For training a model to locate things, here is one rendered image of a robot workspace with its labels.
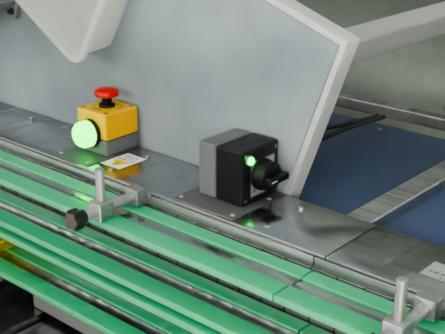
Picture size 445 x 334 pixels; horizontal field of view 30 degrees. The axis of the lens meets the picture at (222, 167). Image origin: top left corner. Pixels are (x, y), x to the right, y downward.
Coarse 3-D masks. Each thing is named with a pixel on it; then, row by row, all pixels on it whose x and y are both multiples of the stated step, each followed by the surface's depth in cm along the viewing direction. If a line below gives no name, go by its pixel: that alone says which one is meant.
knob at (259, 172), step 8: (264, 160) 113; (256, 168) 112; (264, 168) 112; (272, 168) 112; (280, 168) 114; (256, 176) 112; (264, 176) 111; (272, 176) 112; (280, 176) 112; (288, 176) 113; (256, 184) 112; (264, 184) 112; (272, 184) 111
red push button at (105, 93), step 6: (96, 90) 131; (102, 90) 131; (108, 90) 131; (114, 90) 131; (96, 96) 131; (102, 96) 130; (108, 96) 130; (114, 96) 131; (102, 102) 132; (108, 102) 132
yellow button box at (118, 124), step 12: (84, 108) 132; (96, 108) 132; (108, 108) 132; (120, 108) 132; (132, 108) 133; (96, 120) 130; (108, 120) 129; (120, 120) 131; (132, 120) 133; (108, 132) 130; (120, 132) 132; (132, 132) 134; (108, 144) 130; (120, 144) 132; (132, 144) 135
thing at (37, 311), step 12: (0, 288) 156; (12, 288) 154; (0, 300) 150; (12, 300) 151; (24, 300) 152; (0, 312) 148; (12, 312) 146; (24, 312) 146; (36, 312) 146; (0, 324) 142; (12, 324) 142; (24, 324) 143; (36, 324) 144; (48, 324) 144; (60, 324) 144
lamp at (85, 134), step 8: (88, 120) 130; (72, 128) 131; (80, 128) 129; (88, 128) 129; (96, 128) 130; (72, 136) 131; (80, 136) 129; (88, 136) 129; (96, 136) 130; (80, 144) 130; (88, 144) 130; (96, 144) 131
